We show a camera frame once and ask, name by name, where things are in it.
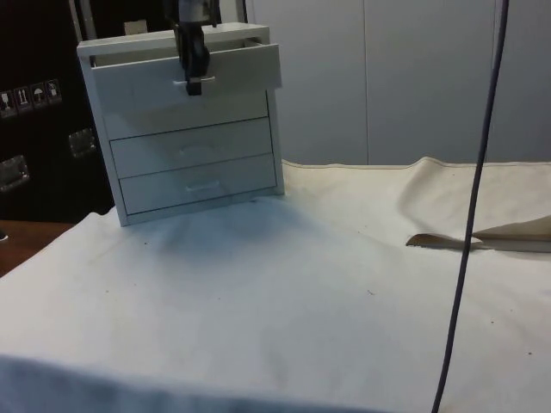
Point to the black cabinet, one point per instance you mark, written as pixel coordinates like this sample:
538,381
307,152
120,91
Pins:
39,142

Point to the white chest of drawers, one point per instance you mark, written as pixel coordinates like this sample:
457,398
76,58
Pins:
193,172

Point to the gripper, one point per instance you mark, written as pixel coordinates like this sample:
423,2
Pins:
192,45

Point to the white drawer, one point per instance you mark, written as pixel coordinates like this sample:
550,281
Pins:
142,88

